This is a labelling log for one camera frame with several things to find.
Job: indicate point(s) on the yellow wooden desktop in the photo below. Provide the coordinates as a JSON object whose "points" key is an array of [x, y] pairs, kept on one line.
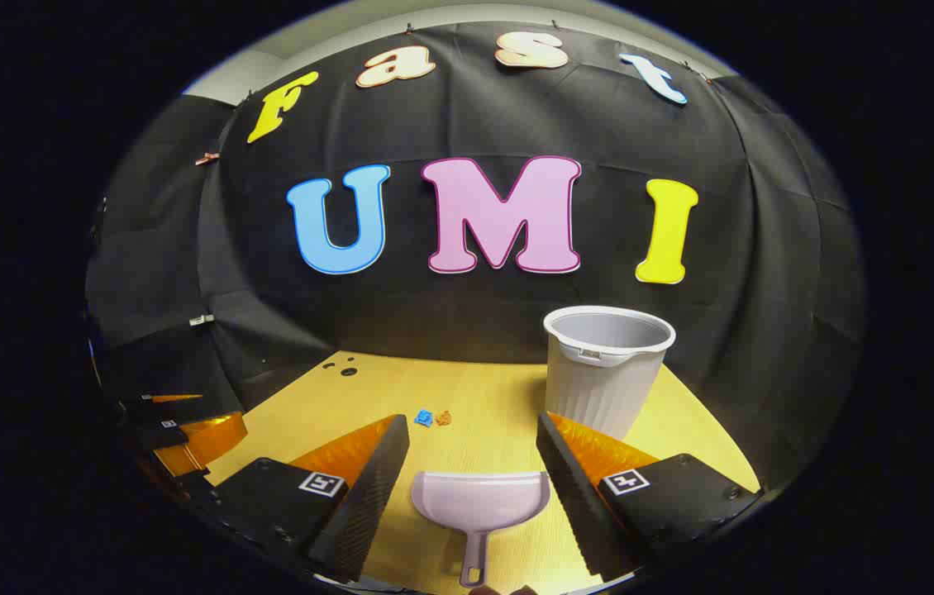
{"points": [[483, 397]]}

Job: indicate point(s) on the white ribbed garbage bin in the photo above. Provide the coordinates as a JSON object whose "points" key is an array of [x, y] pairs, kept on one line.
{"points": [[603, 380]]}

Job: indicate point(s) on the blue paper scrap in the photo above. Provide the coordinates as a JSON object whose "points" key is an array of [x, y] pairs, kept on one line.
{"points": [[424, 418]]}

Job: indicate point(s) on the light purple plastic dustpan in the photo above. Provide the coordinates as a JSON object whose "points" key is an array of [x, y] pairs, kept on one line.
{"points": [[479, 500]]}

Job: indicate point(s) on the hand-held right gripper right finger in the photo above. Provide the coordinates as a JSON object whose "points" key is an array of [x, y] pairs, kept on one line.
{"points": [[574, 487]]}

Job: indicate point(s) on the orange paper scrap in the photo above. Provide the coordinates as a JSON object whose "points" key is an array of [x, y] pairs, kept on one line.
{"points": [[443, 417]]}

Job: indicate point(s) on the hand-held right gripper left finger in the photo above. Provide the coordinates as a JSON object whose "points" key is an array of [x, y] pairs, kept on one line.
{"points": [[368, 496]]}

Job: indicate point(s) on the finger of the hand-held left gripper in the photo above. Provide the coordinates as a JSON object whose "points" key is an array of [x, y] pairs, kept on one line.
{"points": [[186, 410], [211, 438]]}

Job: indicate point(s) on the silver cloth clip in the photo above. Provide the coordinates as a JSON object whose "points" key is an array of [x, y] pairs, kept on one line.
{"points": [[202, 319]]}

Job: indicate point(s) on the black backdrop cloth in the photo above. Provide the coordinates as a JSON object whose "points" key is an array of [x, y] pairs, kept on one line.
{"points": [[517, 124]]}

